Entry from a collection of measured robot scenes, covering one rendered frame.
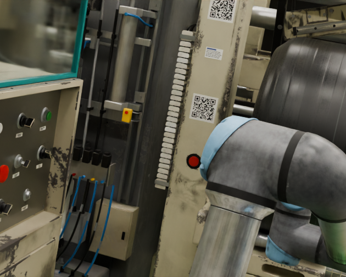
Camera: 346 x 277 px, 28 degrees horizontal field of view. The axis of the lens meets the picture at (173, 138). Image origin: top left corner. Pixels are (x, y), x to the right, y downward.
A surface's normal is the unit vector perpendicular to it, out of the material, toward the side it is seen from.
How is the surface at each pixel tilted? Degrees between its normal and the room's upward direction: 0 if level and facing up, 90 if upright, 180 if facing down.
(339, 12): 90
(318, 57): 31
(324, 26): 90
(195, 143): 90
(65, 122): 90
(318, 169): 74
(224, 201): 118
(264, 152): 67
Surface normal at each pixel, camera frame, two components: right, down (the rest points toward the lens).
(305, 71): -0.07, -0.60
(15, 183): 0.94, 0.22
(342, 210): 0.26, 0.71
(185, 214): -0.28, 0.14
